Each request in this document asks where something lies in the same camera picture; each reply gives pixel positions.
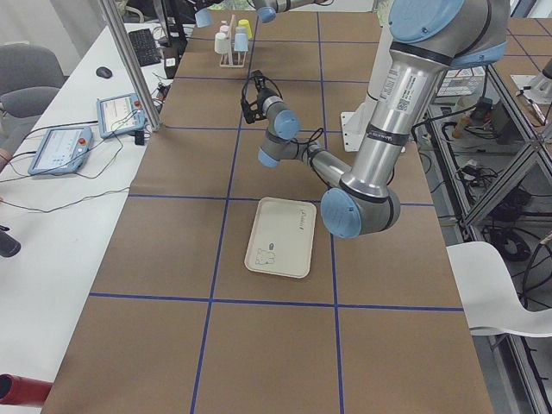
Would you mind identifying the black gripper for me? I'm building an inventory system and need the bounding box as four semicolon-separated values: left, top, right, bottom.
187;0;223;12
240;70;276;124

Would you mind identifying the pale green plastic cup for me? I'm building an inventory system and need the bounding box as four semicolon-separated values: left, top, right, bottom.
214;32;231;55

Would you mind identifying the light blue plastic cup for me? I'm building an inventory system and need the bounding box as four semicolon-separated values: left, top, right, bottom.
234;33;249;53

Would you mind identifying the yellow plastic cup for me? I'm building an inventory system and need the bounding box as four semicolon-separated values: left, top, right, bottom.
238;19;253;39

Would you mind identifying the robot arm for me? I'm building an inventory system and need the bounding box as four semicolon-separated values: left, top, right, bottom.
188;0;333;24
241;0;510;238

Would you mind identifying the black keyboard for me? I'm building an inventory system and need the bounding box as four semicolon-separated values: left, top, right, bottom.
128;28;161;67

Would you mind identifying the black computer mouse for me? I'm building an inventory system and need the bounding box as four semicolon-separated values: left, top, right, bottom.
96;66;113;79

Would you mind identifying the far teach pendant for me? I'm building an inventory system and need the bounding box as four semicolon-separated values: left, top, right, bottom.
96;93;146;139

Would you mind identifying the teach pendant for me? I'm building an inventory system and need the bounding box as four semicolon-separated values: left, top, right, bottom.
28;126;93;176
96;93;146;139

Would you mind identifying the cream plastic tray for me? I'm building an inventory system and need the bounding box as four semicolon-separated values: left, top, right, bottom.
244;197;317;279

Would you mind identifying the grey office chair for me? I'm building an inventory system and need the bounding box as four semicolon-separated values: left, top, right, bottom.
1;43;66;118

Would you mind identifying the near teach pendant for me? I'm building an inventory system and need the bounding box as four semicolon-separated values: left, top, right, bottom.
28;126;93;176

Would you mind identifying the white chair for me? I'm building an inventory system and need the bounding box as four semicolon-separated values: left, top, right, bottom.
447;241;551;338

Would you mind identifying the red cylinder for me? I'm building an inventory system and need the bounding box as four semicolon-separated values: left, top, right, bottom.
1;373;53;408

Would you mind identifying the white wire cup rack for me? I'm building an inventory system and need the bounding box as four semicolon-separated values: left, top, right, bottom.
218;15;250;68

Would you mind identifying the aluminium frame post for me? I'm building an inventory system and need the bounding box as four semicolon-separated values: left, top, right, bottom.
98;0;161;132

